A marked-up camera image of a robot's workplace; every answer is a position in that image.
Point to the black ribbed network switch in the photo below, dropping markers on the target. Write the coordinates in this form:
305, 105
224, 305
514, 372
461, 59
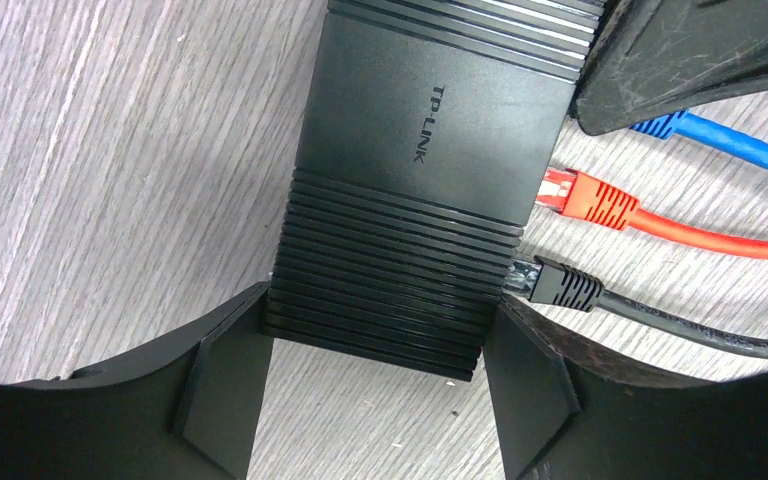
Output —
427, 131

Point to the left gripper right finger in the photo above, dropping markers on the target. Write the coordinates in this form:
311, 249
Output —
567, 407

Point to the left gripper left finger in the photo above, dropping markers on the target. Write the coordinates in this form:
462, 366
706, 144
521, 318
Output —
185, 405

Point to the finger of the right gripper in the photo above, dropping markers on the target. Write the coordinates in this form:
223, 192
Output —
653, 57

